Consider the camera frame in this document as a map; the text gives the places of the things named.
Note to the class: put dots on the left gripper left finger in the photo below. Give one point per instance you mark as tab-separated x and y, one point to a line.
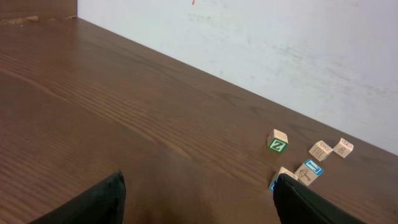
103	203

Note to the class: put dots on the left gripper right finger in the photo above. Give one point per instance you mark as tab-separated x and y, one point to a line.
295	203

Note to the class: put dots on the wooden block blue I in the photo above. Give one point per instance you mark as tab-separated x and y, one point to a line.
308	172

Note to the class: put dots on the wooden block teal edge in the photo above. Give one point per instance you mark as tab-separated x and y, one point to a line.
320	150

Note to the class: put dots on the wooden block green Z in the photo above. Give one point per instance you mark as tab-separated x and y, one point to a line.
277	141

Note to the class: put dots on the wooden block top right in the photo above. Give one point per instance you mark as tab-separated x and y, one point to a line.
343	148

